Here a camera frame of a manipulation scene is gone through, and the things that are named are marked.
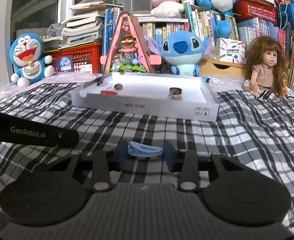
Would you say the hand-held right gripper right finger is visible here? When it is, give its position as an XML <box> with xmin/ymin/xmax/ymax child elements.
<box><xmin>164</xmin><ymin>141</ymin><xmax>249</xmax><ymax>192</ymax></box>

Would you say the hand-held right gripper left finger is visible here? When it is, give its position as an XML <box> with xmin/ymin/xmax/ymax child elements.
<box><xmin>48</xmin><ymin>140</ymin><xmax>129</xmax><ymax>193</ymax></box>

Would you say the light blue hair clip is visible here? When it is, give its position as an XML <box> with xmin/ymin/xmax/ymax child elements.
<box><xmin>128</xmin><ymin>141</ymin><xmax>164</xmax><ymax>159</ymax></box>

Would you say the white cardboard box tray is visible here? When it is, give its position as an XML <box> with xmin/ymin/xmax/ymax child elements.
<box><xmin>71</xmin><ymin>72</ymin><xmax>220</xmax><ymax>122</ymax></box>

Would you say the blue hair clip with bears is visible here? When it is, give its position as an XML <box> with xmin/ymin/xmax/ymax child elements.
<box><xmin>168</xmin><ymin>87</ymin><xmax>183</xmax><ymax>100</ymax></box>

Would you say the black white plaid cloth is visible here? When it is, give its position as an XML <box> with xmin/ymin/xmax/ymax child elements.
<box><xmin>0</xmin><ymin>81</ymin><xmax>294</xmax><ymax>230</ymax></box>

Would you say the blue cat robot plush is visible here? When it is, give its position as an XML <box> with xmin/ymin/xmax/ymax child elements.
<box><xmin>10</xmin><ymin>33</ymin><xmax>55</xmax><ymax>88</ymax></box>

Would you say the small black binder clip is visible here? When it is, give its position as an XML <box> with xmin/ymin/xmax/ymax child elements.
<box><xmin>96</xmin><ymin>74</ymin><xmax>109</xmax><ymax>86</ymax></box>

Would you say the red plastic crate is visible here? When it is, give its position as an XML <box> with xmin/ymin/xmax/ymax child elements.
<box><xmin>42</xmin><ymin>42</ymin><xmax>102</xmax><ymax>74</ymax></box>

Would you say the wooden drawer box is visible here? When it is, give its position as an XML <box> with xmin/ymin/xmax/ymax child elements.
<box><xmin>199</xmin><ymin>57</ymin><xmax>249</xmax><ymax>78</ymax></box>

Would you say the grey cloth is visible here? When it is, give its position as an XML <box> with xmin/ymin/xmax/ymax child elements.
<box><xmin>46</xmin><ymin>22</ymin><xmax>67</xmax><ymax>38</ymax></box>

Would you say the blue alien plush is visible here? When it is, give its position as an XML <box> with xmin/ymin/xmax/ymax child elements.
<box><xmin>148</xmin><ymin>30</ymin><xmax>211</xmax><ymax>77</ymax></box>

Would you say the pink triangular miniature house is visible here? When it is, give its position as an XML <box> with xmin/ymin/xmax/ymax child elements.
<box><xmin>100</xmin><ymin>11</ymin><xmax>161</xmax><ymax>75</ymax></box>

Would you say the stack of worn books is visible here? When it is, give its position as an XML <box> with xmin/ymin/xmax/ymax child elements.
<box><xmin>58</xmin><ymin>1</ymin><xmax>125</xmax><ymax>49</ymax></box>

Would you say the white box with colourful print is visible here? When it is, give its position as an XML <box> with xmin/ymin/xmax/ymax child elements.
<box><xmin>216</xmin><ymin>37</ymin><xmax>246</xmax><ymax>65</ymax></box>

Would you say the doll with brown hair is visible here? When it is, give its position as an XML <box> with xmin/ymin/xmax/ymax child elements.
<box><xmin>243</xmin><ymin>35</ymin><xmax>289</xmax><ymax>99</ymax></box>

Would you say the row of shelf books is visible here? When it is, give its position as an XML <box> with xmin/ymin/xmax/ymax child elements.
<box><xmin>102</xmin><ymin>4</ymin><xmax>294</xmax><ymax>63</ymax></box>

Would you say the red plastic basket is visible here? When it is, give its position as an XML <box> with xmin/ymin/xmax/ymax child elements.
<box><xmin>233</xmin><ymin>0</ymin><xmax>279</xmax><ymax>25</ymax></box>

